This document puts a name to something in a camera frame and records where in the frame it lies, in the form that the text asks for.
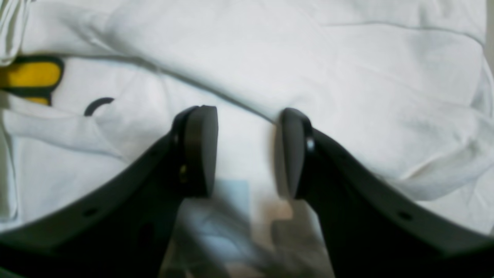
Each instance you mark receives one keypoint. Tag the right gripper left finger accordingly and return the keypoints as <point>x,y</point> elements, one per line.
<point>122,229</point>

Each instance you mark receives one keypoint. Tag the white printed T-shirt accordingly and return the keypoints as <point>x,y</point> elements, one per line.
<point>402,84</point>

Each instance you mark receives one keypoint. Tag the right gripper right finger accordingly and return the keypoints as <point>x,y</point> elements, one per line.
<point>370,229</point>

